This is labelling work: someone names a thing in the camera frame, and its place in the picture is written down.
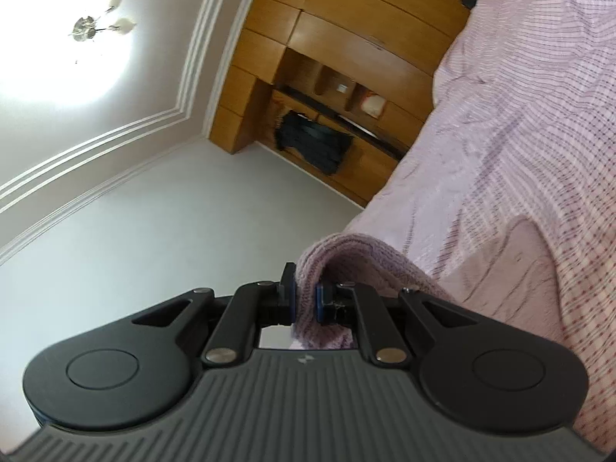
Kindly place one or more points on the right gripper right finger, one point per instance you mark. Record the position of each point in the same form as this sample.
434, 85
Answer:
478, 371

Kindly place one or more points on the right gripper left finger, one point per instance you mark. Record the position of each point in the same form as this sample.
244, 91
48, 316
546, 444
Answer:
139, 367

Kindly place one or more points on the lilac knitted cardigan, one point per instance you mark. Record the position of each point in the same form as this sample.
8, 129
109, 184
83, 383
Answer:
385, 274

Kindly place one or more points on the pink checked bed sheet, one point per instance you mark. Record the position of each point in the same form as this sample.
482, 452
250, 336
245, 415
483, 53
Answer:
507, 199

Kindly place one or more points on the black hanging garment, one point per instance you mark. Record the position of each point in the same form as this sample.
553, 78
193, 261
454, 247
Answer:
320, 146

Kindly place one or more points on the white pink box on shelf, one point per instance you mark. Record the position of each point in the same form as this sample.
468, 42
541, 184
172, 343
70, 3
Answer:
372, 105

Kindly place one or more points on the brown wooden wardrobe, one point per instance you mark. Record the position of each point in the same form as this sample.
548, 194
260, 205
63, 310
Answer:
319, 58

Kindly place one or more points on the ceiling chandelier lamp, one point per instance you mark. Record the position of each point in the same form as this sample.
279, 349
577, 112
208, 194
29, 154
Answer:
87, 28

